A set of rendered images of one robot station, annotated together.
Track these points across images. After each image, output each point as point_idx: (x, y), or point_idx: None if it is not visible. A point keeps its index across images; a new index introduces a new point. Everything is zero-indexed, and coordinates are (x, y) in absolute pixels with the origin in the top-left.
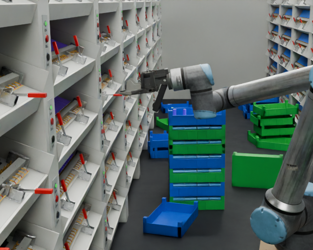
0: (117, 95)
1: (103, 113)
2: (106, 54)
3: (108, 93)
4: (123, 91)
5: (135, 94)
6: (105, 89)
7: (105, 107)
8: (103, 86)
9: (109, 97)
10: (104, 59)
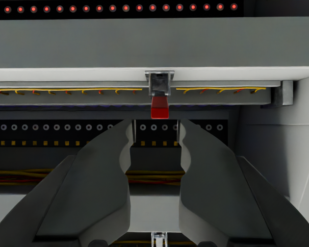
0: (167, 102)
1: (220, 18)
2: (160, 225)
3: (31, 75)
4: (135, 132)
5: (269, 182)
6: None
7: (190, 38)
8: None
9: (86, 70)
10: (159, 209)
